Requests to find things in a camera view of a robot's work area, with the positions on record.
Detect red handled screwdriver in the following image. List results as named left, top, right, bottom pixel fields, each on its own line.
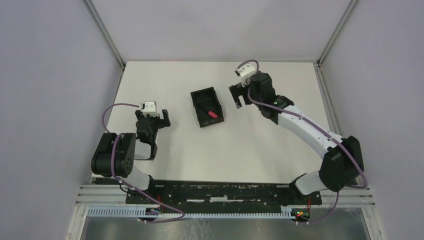
left=197, top=103, right=219, bottom=119

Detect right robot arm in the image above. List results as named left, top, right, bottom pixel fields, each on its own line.
left=161, top=70, right=364, bottom=204

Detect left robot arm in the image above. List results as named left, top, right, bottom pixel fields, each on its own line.
left=91, top=109, right=171, bottom=204

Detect black plastic bin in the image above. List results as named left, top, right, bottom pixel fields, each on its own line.
left=190, top=87, right=225, bottom=128

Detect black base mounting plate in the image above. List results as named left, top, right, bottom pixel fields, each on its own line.
left=146, top=179, right=322, bottom=214

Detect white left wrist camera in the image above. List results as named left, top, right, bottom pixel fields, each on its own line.
left=139, top=101, right=159, bottom=117

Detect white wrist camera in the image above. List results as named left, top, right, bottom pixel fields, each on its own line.
left=234, top=63, right=258, bottom=87
left=139, top=101, right=159, bottom=117

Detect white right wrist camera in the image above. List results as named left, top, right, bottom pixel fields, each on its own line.
left=234, top=63, right=258, bottom=87

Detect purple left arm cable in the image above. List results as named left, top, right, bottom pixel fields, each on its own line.
left=101, top=102, right=186, bottom=224

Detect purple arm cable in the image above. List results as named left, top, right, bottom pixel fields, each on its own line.
left=236, top=59, right=369, bottom=225
left=101, top=102, right=186, bottom=224

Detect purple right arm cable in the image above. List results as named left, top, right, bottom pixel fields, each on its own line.
left=236, top=59, right=369, bottom=225

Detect aluminium frame rail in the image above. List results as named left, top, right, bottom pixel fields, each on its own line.
left=76, top=184, right=376, bottom=208

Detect white slotted cable duct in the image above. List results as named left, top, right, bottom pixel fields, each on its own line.
left=86, top=207, right=294, bottom=220

